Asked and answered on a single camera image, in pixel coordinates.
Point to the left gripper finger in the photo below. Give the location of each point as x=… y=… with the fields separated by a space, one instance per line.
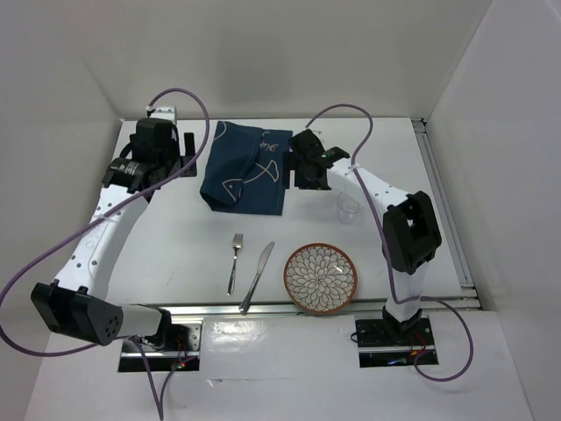
x=189 y=142
x=184 y=168

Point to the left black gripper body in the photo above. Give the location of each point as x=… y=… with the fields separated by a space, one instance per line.
x=172 y=158

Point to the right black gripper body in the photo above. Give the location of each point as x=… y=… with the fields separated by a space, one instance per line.
x=302 y=181

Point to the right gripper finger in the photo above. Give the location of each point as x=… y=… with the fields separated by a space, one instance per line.
x=289 y=179
x=290 y=160

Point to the blue fish placemat cloth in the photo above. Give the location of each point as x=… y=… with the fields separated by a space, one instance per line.
x=243 y=174

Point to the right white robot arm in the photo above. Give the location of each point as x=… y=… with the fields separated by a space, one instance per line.
x=407 y=222

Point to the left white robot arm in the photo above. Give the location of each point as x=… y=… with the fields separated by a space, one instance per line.
x=74 y=303

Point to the clear plastic cup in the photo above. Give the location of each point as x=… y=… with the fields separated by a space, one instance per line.
x=348 y=210

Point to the silver fork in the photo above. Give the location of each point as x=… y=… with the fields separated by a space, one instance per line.
x=237 y=244

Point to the silver table knife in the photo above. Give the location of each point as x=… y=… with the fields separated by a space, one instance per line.
x=246 y=303

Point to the floral patterned ceramic plate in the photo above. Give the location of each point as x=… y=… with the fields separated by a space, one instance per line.
x=320 y=278

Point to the front aluminium rail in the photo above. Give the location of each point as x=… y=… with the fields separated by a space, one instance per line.
x=286 y=309

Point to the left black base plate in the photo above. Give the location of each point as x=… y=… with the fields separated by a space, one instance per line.
x=179 y=350

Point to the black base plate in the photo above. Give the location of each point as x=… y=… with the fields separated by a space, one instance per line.
x=378 y=348
x=179 y=350

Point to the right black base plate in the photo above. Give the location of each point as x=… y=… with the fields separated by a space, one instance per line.
x=378 y=348

